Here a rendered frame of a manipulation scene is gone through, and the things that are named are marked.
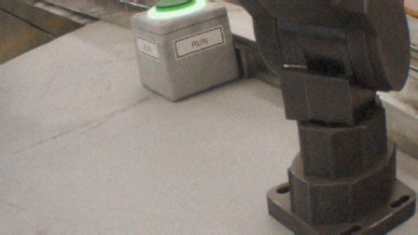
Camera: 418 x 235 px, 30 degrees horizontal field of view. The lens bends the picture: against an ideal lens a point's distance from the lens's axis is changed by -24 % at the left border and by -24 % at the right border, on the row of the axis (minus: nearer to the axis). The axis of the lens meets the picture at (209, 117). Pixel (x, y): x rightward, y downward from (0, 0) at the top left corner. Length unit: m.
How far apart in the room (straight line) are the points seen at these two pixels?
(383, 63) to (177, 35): 0.35
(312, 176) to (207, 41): 0.31
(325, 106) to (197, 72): 0.32
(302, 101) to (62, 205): 0.24
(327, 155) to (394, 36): 0.10
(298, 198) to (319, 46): 0.10
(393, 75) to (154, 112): 0.36
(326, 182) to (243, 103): 0.28
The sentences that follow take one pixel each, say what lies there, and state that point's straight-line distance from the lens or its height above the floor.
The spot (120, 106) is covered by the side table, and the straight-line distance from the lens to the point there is 0.89.
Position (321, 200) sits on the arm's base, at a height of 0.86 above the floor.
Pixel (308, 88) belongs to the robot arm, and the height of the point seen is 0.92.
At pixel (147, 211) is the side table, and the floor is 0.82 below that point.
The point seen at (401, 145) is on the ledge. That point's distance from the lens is 0.70.
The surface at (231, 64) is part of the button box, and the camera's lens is 0.89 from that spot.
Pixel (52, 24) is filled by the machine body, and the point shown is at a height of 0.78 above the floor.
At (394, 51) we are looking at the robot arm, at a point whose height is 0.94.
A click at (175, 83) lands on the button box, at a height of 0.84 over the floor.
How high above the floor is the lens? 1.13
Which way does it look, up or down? 22 degrees down
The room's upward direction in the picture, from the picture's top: 11 degrees counter-clockwise
